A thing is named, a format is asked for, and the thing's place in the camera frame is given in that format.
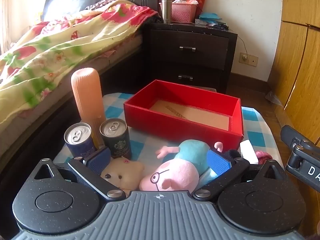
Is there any pink knitted hat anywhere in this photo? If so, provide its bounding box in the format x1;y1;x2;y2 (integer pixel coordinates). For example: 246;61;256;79
255;150;273;165

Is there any dark green drink can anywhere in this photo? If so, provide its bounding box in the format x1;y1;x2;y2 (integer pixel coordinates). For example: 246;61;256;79
99;118;132;159

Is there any wooden wardrobe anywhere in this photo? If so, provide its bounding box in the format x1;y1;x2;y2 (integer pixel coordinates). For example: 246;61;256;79
267;0;320;145

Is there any pink plastic basket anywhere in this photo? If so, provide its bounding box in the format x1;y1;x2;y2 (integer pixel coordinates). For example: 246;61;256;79
159;1;199;23

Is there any dark blue drink can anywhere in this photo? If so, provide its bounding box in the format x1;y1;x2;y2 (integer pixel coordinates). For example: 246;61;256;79
64;123;98;159

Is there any peach ribbed bottle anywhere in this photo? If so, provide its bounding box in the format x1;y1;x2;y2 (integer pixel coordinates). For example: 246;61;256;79
71;68;107;148

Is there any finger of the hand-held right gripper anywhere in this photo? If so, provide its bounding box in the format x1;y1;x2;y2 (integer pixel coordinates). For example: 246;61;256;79
280;125;320;150

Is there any thin black cable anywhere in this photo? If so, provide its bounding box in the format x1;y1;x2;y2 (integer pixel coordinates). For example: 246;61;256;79
236;34;248;60

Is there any pink pig plush toy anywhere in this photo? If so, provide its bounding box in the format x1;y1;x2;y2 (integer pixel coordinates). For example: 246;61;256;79
139;140;240;192

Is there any wall outlet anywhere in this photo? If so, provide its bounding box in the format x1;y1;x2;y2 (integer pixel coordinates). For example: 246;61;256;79
239;52;258;67

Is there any dark wooden nightstand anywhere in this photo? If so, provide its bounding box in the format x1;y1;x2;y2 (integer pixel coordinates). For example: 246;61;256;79
144;22;238;93

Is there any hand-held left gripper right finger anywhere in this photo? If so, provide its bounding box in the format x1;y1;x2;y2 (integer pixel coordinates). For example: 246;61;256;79
194;149;285;200

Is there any cream teddy bear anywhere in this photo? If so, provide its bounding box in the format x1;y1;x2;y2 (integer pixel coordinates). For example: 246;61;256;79
100;155;145;190

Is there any floral blanket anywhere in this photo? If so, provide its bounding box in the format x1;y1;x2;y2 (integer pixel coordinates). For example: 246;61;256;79
0;0;159;128

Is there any clear plastic bag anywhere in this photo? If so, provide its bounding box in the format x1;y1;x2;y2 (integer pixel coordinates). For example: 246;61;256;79
265;91;283;104

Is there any blue white checkered cloth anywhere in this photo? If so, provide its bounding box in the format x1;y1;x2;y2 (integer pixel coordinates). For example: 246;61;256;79
54;92;284;180

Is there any red cardboard box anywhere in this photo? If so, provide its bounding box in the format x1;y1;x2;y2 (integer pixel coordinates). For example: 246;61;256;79
124;79;244;150

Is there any white eraser block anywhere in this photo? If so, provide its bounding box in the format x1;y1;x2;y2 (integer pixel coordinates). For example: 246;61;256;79
239;140;259;165

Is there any dark wooden bed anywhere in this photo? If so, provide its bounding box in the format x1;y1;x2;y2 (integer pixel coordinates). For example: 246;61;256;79
0;0;153;180

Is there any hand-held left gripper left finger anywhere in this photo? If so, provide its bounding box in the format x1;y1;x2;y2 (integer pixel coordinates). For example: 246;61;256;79
34;147;127;200

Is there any steel thermos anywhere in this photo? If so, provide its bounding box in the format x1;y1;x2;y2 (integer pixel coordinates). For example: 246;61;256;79
161;0;172;24

